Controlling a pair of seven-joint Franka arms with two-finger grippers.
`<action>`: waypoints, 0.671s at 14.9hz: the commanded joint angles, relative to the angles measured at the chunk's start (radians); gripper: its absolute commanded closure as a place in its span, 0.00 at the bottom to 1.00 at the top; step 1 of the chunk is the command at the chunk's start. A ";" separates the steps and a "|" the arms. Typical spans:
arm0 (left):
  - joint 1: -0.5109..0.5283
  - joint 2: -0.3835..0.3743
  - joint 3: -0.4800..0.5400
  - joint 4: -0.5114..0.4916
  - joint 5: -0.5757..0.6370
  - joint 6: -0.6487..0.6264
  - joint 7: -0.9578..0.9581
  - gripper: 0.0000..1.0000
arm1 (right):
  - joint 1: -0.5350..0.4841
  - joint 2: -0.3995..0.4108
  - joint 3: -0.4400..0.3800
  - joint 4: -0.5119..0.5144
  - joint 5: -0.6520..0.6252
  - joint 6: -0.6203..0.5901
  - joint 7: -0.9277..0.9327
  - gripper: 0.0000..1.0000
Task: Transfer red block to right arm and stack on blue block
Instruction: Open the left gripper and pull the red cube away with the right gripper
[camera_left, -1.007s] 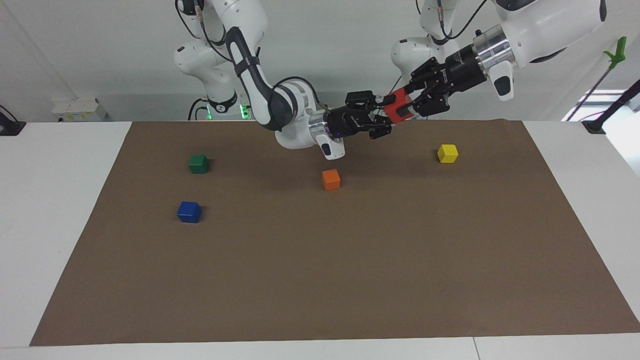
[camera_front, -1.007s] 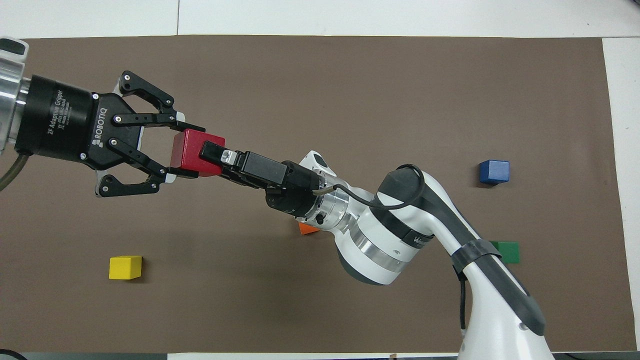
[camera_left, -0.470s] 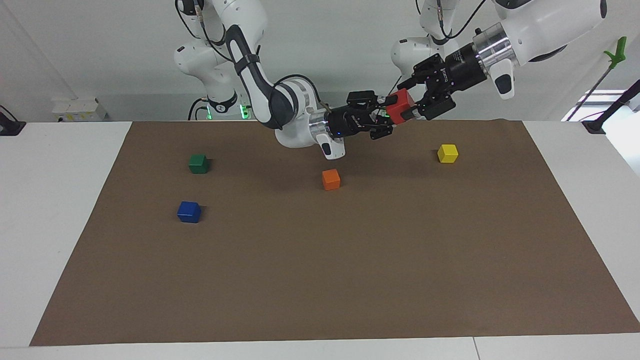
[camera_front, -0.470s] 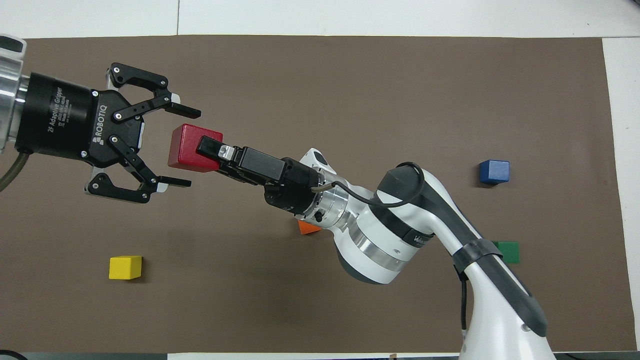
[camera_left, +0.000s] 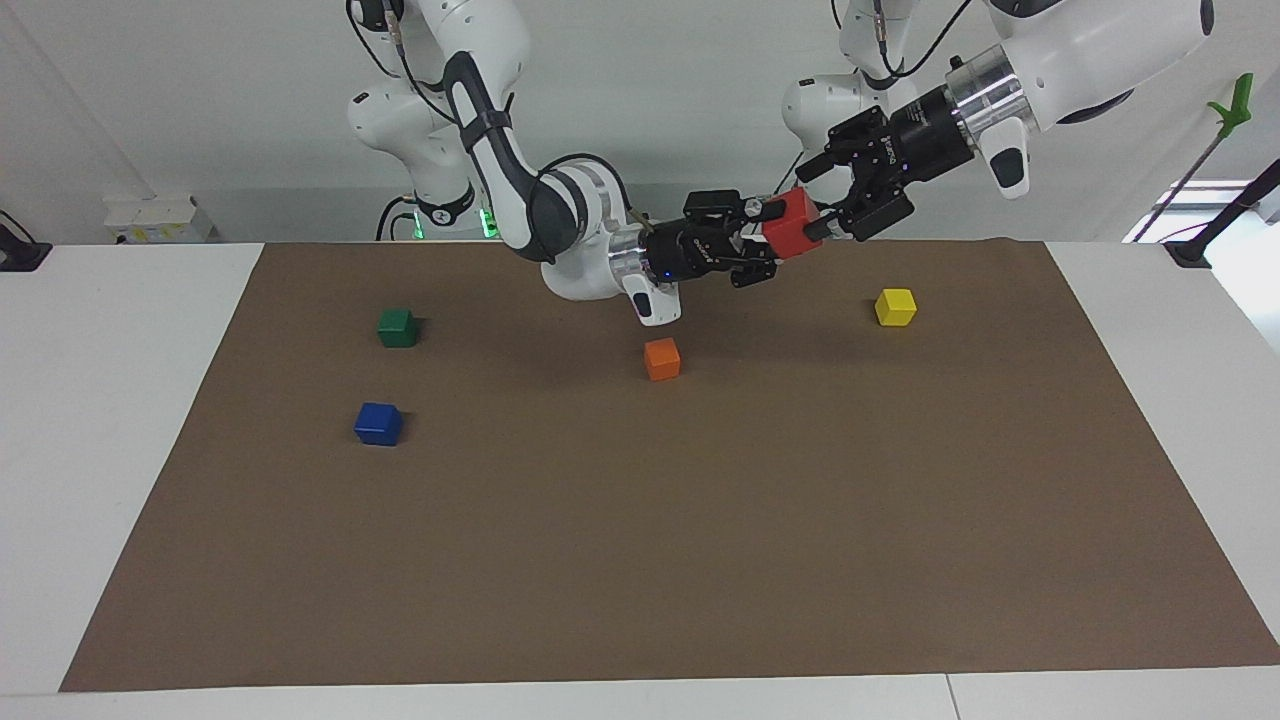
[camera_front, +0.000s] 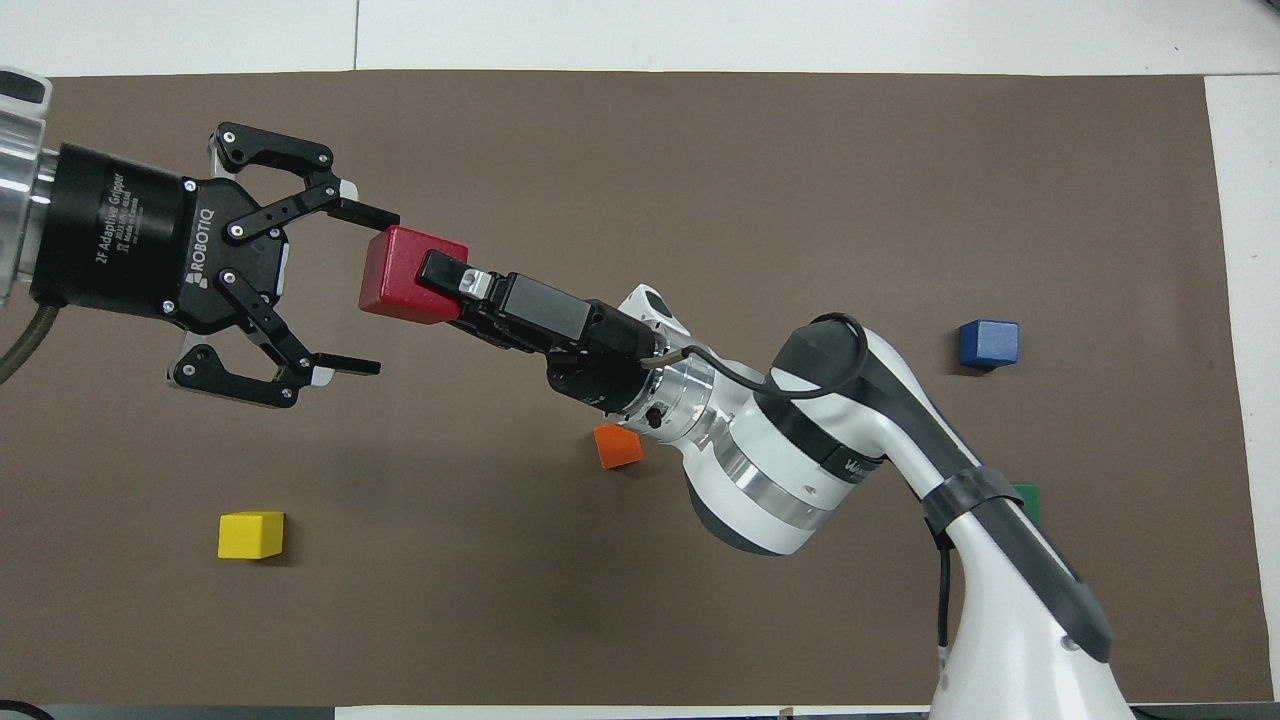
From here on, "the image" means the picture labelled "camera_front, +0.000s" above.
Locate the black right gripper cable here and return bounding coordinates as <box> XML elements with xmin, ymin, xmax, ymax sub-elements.
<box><xmin>640</xmin><ymin>312</ymin><xmax>872</xmax><ymax>403</ymax></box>

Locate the brown table mat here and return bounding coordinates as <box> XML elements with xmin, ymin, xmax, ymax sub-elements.
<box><xmin>0</xmin><ymin>69</ymin><xmax>1277</xmax><ymax>710</ymax></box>

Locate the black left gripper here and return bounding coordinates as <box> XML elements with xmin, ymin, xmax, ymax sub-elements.
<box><xmin>28</xmin><ymin>121</ymin><xmax>402</xmax><ymax>410</ymax></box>

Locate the orange wooden block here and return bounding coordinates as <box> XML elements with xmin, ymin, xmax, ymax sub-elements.
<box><xmin>592</xmin><ymin>422</ymin><xmax>645</xmax><ymax>471</ymax></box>

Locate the yellow wooden block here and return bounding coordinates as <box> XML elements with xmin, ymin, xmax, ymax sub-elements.
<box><xmin>217</xmin><ymin>510</ymin><xmax>286</xmax><ymax>561</ymax></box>

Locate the red wooden block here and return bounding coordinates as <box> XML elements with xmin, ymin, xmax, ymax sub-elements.
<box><xmin>357</xmin><ymin>224</ymin><xmax>470</xmax><ymax>327</ymax></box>

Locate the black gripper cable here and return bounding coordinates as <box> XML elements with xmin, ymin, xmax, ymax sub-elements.
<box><xmin>0</xmin><ymin>298</ymin><xmax>57</xmax><ymax>387</ymax></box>
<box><xmin>640</xmin><ymin>312</ymin><xmax>872</xmax><ymax>403</ymax></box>

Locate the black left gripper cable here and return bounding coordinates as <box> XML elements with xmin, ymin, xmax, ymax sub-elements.
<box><xmin>0</xmin><ymin>298</ymin><xmax>57</xmax><ymax>387</ymax></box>

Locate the black right arm link cable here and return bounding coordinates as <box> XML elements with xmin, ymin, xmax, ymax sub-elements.
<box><xmin>934</xmin><ymin>538</ymin><xmax>953</xmax><ymax>653</ymax></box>

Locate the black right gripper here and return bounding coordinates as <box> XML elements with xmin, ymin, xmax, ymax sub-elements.
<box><xmin>414</xmin><ymin>249</ymin><xmax>668</xmax><ymax>413</ymax></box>

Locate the blue wooden block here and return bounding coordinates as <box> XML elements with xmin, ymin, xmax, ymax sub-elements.
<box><xmin>957</xmin><ymin>319</ymin><xmax>1021</xmax><ymax>370</ymax></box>

